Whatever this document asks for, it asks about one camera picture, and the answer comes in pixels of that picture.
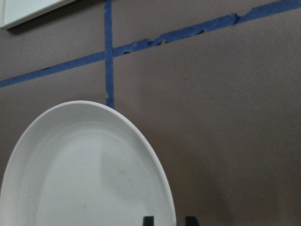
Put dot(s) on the white bear serving tray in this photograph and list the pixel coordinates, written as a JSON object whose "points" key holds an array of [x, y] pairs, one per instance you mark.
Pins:
{"points": [[15, 12]]}

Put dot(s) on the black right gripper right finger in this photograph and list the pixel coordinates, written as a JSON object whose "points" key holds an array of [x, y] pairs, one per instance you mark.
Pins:
{"points": [[191, 221]]}

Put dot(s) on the white round plate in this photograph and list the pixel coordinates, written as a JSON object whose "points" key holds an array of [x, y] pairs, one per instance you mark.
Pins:
{"points": [[81, 163]]}

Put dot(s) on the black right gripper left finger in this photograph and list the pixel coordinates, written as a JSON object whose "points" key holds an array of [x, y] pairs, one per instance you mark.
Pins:
{"points": [[148, 221]]}

